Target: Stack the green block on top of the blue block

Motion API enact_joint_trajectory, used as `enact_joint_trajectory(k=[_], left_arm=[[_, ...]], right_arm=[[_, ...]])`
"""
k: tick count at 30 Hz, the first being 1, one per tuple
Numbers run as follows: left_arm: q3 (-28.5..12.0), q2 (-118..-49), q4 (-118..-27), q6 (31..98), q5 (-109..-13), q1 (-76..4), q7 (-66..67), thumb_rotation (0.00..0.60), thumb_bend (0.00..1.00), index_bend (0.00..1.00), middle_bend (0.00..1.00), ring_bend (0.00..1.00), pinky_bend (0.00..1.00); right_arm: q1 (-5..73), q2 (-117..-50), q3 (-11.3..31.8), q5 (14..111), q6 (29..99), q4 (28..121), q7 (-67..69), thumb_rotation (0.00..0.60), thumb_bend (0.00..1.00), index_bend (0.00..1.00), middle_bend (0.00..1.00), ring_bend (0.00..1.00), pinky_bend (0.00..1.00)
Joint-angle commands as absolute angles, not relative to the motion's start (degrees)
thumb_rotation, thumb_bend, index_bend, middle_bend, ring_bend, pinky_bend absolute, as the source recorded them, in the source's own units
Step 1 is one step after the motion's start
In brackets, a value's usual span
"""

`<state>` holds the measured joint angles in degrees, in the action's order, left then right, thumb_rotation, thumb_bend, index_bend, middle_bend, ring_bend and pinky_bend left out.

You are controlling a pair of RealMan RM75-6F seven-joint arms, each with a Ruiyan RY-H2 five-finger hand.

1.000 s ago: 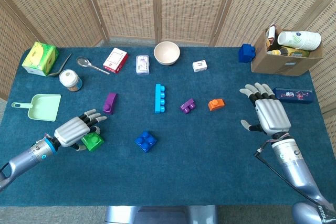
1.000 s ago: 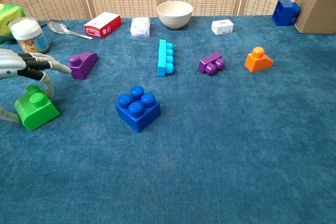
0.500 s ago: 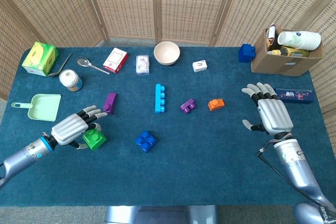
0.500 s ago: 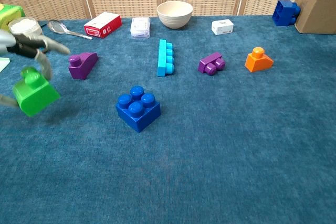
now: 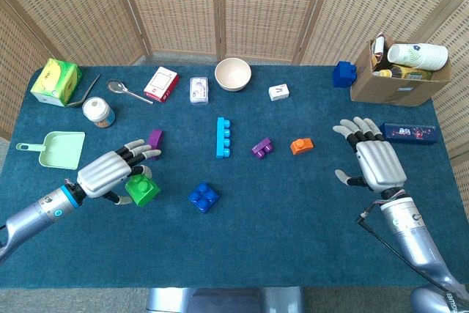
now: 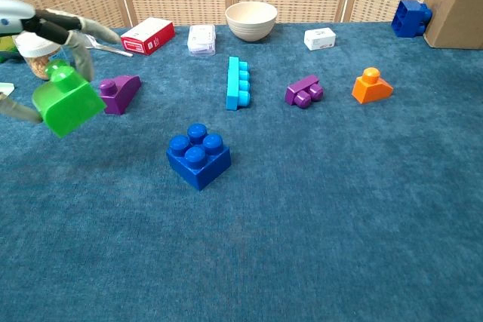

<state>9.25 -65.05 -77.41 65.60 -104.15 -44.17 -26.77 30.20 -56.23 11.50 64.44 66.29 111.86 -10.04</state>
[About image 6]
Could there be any orange sloped one-stud block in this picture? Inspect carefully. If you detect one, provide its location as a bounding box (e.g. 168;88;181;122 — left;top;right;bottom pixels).
351;66;395;105

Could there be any beige bowl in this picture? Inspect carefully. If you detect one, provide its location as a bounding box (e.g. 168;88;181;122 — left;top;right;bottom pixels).
225;1;278;43

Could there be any metal spoon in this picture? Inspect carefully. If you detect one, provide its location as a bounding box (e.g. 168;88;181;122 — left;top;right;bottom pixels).
85;33;134;58

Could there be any cardboard box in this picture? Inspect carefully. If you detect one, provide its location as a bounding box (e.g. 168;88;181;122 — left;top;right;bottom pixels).
423;0;483;50

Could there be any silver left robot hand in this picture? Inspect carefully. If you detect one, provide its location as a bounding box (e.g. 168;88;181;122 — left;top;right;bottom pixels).
0;0;122;125

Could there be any clear plastic card case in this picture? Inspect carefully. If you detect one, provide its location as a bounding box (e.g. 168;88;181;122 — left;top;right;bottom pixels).
186;23;217;57

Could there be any green two-stud rounded block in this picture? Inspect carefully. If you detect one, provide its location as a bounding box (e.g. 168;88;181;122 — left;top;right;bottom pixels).
31;59;107;140

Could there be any light blue long block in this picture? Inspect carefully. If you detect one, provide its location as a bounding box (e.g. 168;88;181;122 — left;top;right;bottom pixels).
225;56;252;111

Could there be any teal blue table cloth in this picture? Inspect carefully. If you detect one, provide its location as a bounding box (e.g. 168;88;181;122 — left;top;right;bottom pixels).
0;22;483;322

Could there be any small white box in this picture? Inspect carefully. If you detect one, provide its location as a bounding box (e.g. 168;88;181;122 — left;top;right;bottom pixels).
303;27;337;51

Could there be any red and white box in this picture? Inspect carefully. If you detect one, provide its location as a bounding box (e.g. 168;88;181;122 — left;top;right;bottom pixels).
120;17;177;57

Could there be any dark blue four-stud block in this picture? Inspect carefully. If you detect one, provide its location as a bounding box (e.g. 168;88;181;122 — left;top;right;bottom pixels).
390;0;433;38
165;122;232;192

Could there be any purple sloped one-stud block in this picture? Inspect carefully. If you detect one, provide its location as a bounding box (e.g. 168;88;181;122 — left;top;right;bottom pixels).
98;75;142;115

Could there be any white-lidded snack jar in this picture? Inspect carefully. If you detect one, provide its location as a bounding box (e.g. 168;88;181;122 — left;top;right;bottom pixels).
14;31;72;81

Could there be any green yellow tissue box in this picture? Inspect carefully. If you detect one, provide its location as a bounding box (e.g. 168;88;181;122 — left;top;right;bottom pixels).
0;35;20;64

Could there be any small purple two-stud block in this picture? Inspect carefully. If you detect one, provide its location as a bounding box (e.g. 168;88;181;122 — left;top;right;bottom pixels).
284;74;325;109

